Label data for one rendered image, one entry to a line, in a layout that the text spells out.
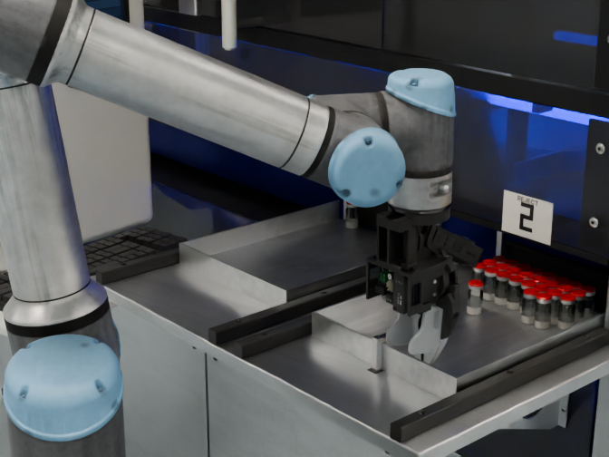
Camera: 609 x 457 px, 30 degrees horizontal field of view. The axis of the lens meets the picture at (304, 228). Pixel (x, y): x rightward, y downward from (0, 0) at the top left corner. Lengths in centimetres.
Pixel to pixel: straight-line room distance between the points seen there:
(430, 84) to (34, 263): 46
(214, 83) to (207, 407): 137
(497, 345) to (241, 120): 60
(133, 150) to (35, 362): 104
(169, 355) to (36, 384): 129
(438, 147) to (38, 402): 50
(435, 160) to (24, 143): 44
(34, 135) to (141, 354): 136
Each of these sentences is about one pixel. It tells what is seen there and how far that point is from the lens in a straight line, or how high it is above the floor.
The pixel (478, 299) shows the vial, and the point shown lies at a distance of 161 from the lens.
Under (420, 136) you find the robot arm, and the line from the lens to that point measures 125.
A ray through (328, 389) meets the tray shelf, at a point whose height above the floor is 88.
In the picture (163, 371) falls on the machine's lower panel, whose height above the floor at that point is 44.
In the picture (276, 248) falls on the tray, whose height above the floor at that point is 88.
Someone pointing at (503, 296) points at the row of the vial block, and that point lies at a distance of 165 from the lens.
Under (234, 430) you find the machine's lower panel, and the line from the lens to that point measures 230.
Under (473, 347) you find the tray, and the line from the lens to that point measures 152.
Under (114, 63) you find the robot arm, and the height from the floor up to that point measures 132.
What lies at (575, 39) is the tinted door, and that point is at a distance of 152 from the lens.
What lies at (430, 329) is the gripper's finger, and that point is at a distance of 136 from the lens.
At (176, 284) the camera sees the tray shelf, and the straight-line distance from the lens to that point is 173.
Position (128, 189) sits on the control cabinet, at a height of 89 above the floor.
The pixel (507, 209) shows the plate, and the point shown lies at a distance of 162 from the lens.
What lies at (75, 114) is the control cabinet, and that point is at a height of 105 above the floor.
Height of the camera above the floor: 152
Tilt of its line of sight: 19 degrees down
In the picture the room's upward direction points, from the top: straight up
